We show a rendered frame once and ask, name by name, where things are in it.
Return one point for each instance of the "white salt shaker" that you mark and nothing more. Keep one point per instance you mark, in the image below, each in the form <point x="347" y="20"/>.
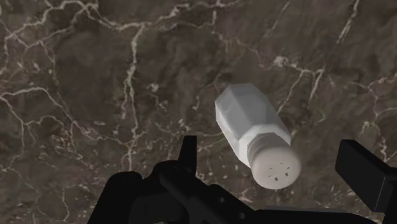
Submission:
<point x="248" y="124"/>

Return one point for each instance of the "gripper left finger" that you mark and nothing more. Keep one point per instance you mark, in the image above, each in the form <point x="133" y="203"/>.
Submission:
<point x="186" y="183"/>

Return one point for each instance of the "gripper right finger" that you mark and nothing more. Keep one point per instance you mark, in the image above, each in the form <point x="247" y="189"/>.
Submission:
<point x="366" y="175"/>

